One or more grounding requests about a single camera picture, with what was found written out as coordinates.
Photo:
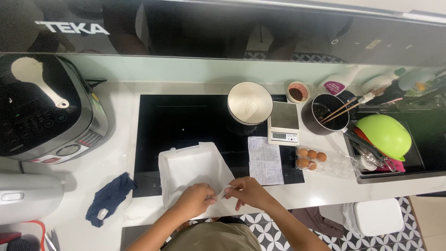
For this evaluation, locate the black induction cooktop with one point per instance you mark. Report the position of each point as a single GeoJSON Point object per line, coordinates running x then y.
{"type": "Point", "coordinates": [174, 118]}

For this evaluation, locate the white plastic appliance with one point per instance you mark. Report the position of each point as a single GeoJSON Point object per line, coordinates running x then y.
{"type": "Point", "coordinates": [28, 198]}

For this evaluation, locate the red framed item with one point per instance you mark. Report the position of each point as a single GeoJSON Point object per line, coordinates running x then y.
{"type": "Point", "coordinates": [10, 237]}

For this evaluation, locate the person's left hand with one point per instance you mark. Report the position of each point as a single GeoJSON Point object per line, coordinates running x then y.
{"type": "Point", "coordinates": [193, 202]}

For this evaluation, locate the person's khaki shirt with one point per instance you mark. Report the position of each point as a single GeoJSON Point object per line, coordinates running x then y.
{"type": "Point", "coordinates": [212, 238]}

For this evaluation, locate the white flour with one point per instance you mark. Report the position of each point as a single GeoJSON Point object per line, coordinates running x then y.
{"type": "Point", "coordinates": [248, 104]}

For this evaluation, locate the white bowl with dark rim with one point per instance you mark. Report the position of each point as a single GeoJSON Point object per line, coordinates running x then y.
{"type": "Point", "coordinates": [235, 92]}

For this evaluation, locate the person's left fingers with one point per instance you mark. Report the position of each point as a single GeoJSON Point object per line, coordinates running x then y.
{"type": "Point", "coordinates": [210, 197]}

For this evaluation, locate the small pink bowl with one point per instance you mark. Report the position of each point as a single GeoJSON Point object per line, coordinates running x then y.
{"type": "Point", "coordinates": [303, 89]}

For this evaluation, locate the dark blue cloth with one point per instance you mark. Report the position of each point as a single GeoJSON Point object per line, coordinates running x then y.
{"type": "Point", "coordinates": [109, 197]}

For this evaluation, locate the black saucepan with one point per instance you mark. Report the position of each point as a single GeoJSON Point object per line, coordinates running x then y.
{"type": "Point", "coordinates": [310, 122]}

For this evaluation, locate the green plastic bowl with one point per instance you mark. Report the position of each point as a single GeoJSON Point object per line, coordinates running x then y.
{"type": "Point", "coordinates": [385, 134]}

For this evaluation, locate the black sink with dishes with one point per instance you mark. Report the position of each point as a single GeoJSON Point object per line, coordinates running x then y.
{"type": "Point", "coordinates": [425, 143]}

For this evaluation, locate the person's right fingers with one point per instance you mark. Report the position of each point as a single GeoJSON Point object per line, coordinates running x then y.
{"type": "Point", "coordinates": [234, 188]}

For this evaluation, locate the white bottle with purple label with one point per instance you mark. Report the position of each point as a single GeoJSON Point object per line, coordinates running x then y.
{"type": "Point", "coordinates": [334, 85]}

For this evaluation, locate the brown cloth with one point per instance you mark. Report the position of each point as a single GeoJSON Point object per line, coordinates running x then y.
{"type": "Point", "coordinates": [315, 221]}

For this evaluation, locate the metal scissors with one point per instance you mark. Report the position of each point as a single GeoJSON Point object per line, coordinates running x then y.
{"type": "Point", "coordinates": [51, 241]}

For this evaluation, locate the white rice paddle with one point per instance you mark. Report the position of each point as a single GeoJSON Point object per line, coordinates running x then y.
{"type": "Point", "coordinates": [29, 71]}

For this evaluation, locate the wooden chopstick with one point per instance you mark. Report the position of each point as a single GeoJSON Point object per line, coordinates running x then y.
{"type": "Point", "coordinates": [343, 113]}
{"type": "Point", "coordinates": [339, 108]}

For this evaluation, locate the clear plastic egg carton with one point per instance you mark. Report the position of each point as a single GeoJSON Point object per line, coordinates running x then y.
{"type": "Point", "coordinates": [334, 165]}

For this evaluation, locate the white kitchen scale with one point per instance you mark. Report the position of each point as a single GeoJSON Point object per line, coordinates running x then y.
{"type": "Point", "coordinates": [284, 116]}

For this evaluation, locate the black and silver rice cooker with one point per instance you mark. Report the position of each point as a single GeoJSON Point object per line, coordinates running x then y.
{"type": "Point", "coordinates": [38, 129]}

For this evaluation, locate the white parchment paper sheet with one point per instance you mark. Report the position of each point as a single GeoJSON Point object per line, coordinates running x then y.
{"type": "Point", "coordinates": [191, 170]}

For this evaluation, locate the handwritten paper note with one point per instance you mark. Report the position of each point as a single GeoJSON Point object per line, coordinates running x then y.
{"type": "Point", "coordinates": [264, 160]}

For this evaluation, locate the brown egg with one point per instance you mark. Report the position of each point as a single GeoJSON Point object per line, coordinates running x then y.
{"type": "Point", "coordinates": [302, 152]}
{"type": "Point", "coordinates": [321, 157]}
{"type": "Point", "coordinates": [312, 154]}
{"type": "Point", "coordinates": [312, 165]}
{"type": "Point", "coordinates": [302, 162]}

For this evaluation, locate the black glass range hood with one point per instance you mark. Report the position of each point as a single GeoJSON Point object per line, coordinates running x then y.
{"type": "Point", "coordinates": [195, 31]}

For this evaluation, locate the pastry brush with white bristles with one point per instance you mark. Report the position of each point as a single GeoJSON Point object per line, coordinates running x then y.
{"type": "Point", "coordinates": [366, 97]}

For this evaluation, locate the white stool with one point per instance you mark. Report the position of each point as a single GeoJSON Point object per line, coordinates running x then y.
{"type": "Point", "coordinates": [379, 216]}

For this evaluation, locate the pink mesh cloth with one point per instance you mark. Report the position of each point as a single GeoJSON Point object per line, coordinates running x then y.
{"type": "Point", "coordinates": [395, 166]}

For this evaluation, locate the person's right hand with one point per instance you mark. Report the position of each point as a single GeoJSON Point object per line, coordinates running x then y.
{"type": "Point", "coordinates": [252, 191]}

